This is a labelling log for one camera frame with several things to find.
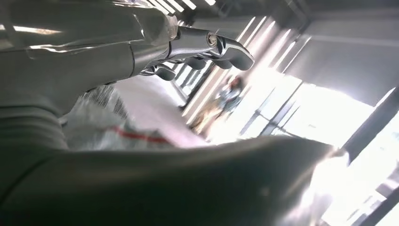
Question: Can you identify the small white red-printed package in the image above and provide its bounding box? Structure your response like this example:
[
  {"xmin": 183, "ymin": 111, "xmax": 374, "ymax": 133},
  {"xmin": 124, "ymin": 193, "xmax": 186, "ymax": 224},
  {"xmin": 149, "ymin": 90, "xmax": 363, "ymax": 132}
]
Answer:
[{"xmin": 61, "ymin": 84, "xmax": 188, "ymax": 152}]

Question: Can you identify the large white red-printed package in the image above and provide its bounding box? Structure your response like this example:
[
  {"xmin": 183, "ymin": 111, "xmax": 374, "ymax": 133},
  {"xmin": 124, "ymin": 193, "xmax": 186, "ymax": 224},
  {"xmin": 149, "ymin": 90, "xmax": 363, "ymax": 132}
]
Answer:
[{"xmin": 0, "ymin": 137, "xmax": 350, "ymax": 226}]

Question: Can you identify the person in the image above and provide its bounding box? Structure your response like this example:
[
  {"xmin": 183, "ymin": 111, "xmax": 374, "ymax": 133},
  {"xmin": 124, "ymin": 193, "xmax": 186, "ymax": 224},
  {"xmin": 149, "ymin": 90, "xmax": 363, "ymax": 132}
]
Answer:
[{"xmin": 190, "ymin": 74, "xmax": 247, "ymax": 135}]

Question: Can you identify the dark window frame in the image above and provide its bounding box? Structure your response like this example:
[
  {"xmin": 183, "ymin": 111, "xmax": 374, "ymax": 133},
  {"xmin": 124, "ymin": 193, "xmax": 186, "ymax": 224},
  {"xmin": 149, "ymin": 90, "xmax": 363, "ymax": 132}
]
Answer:
[{"xmin": 240, "ymin": 81, "xmax": 399, "ymax": 226}]

